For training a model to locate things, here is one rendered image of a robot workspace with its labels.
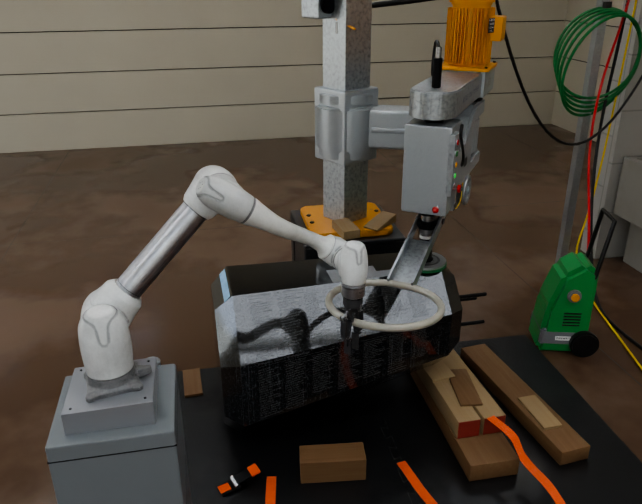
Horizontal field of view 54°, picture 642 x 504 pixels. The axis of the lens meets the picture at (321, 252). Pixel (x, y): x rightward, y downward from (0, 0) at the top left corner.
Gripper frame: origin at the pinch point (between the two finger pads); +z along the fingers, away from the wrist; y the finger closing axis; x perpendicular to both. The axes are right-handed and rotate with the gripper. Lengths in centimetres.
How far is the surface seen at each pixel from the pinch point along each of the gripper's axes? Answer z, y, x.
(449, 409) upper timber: 59, 66, -13
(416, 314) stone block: 13, 64, 7
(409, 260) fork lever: -14, 62, 12
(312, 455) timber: 68, 7, 24
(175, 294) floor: 71, 88, 220
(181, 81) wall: -42, 385, 557
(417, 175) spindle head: -52, 72, 16
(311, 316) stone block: 10.1, 25.2, 40.5
